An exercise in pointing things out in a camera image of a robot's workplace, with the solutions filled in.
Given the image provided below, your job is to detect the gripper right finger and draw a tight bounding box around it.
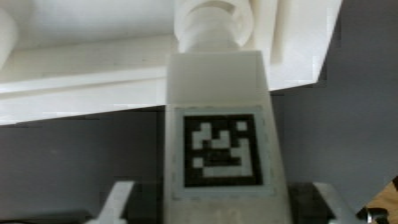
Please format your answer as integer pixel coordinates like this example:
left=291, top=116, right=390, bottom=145
left=286, top=181, right=369, bottom=224

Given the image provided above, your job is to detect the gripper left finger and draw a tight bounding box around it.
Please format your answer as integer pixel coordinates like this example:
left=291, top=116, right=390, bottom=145
left=81, top=180, right=165, bottom=224

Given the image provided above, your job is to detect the white table leg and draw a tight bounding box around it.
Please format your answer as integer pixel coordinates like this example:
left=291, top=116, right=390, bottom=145
left=163, top=0, right=293, bottom=224

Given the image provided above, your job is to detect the white square table top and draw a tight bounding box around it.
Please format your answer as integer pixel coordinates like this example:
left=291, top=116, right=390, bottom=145
left=0, top=0, right=342, bottom=126

